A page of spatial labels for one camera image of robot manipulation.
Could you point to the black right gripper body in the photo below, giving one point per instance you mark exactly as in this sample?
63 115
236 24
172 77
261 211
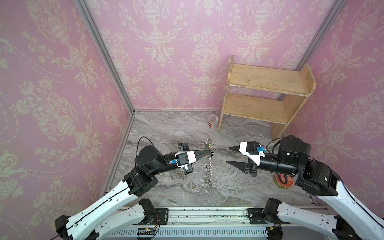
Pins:
252 167

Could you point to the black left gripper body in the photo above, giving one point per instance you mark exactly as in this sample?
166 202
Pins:
183 146

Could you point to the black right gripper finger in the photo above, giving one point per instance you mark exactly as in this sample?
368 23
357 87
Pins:
235 148
239 165

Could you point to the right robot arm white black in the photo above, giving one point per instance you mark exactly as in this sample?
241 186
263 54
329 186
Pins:
352 221

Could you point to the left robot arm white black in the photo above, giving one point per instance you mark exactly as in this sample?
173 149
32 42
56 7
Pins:
123 206

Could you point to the clear plastic cup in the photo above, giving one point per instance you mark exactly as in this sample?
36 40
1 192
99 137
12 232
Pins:
213 121

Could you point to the red round tin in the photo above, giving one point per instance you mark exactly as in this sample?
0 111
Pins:
283 181

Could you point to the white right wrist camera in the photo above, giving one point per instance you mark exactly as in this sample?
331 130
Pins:
260 148

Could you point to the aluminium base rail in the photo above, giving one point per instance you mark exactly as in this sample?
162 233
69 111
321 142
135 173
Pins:
222 223

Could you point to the aluminium corner post left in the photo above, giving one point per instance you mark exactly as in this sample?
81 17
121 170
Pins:
101 46

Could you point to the aluminium corner post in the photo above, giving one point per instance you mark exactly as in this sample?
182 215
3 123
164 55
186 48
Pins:
101 46
308 33

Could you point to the aluminium corner post right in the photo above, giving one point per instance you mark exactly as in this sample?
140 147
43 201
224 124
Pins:
308 33

